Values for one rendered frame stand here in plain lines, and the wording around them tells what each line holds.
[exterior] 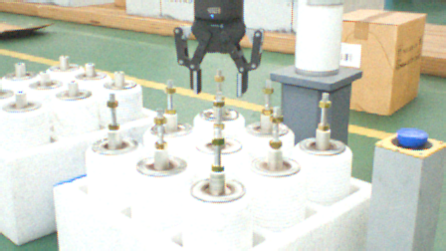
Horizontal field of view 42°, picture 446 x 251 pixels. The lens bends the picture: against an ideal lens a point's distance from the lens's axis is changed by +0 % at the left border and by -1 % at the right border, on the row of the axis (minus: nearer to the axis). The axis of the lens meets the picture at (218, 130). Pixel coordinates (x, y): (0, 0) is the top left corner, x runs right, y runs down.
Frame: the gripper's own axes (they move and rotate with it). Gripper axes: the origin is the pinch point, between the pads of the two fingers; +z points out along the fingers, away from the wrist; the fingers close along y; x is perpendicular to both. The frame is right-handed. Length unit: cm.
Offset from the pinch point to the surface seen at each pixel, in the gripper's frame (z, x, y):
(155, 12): 24, 245, -103
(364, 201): 17.5, 1.3, 23.5
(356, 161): 35, 63, 21
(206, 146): 9.8, -1.1, -1.8
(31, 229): 33, 4, -39
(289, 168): 9.8, -6.8, 12.4
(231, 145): 9.8, 0.4, 2.0
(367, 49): 14, 110, 21
